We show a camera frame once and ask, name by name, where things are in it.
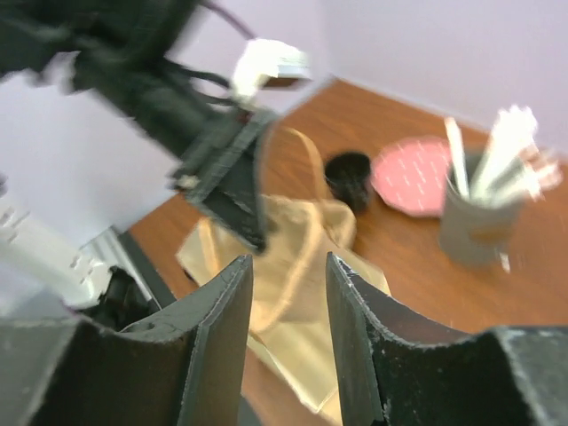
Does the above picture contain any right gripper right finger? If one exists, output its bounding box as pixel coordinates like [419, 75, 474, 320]
[326, 254, 567, 425]

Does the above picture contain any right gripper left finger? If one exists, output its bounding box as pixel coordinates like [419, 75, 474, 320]
[1, 256, 253, 425]

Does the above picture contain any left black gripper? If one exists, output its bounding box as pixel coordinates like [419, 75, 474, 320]
[170, 107, 275, 253]

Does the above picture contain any beige paper bag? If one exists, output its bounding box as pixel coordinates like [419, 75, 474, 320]
[177, 126, 391, 422]

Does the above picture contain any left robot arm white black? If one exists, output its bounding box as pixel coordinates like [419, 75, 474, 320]
[1, 1, 280, 252]

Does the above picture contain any grey utensil holder can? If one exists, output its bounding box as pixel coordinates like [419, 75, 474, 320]
[438, 166, 525, 267]

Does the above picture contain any pink polka dot plate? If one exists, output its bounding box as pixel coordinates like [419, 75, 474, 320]
[370, 137, 451, 217]

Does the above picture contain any white wrapped straws bundle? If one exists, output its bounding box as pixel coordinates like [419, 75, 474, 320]
[445, 105, 563, 207]

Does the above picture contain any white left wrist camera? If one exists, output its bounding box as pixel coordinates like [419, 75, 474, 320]
[230, 38, 312, 102]

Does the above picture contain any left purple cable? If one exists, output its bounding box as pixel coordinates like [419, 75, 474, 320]
[203, 0, 258, 41]

